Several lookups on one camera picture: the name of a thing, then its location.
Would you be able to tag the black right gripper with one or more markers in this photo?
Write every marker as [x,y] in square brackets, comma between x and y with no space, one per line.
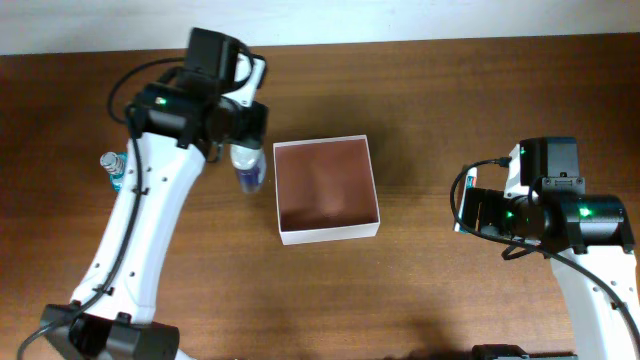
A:
[488,220]

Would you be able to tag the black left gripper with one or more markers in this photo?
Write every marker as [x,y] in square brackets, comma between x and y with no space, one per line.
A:
[253,134]

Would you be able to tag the purple spray bottle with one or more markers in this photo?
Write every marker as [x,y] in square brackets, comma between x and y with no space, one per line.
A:
[250,167]

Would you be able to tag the teal mouthwash bottle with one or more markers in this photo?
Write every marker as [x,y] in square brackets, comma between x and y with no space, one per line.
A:
[114,163]

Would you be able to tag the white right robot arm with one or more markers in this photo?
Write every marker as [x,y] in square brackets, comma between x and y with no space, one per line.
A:
[588,242]

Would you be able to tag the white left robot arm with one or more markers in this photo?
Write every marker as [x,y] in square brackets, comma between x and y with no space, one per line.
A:
[111,312]

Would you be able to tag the teal toothpaste tube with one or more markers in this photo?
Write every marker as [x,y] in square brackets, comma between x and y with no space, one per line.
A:
[462,187]

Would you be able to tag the white cardboard box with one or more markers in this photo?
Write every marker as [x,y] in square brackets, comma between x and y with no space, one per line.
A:
[325,190]

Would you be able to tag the black base at bottom edge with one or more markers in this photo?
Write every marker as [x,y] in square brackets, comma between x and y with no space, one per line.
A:
[513,352]

